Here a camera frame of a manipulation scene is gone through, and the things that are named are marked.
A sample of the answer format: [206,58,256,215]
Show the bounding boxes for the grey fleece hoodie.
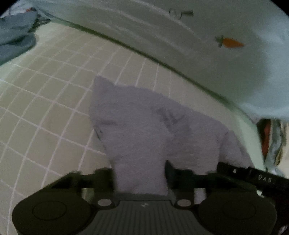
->
[89,76,253,204]

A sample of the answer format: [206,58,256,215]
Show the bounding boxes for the red and grey clothes pile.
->
[257,119,288,177]

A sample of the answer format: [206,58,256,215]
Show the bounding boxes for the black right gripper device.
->
[217,162,288,204]

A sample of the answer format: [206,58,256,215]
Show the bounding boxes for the light grey carrot-print duvet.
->
[10,1,288,120]

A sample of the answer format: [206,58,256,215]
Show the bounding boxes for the blue denim garment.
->
[1,9,50,65]

